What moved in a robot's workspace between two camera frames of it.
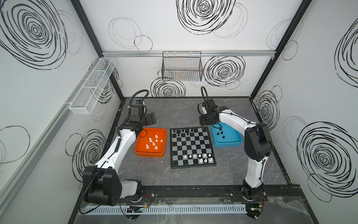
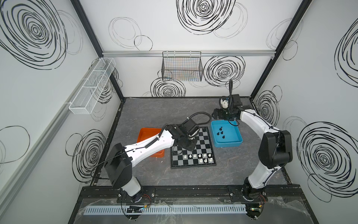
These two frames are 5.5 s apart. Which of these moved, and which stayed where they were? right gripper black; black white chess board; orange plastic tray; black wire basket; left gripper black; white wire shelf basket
Moved: right gripper black; left gripper black
Stayed: black wire basket; black white chess board; white wire shelf basket; orange plastic tray
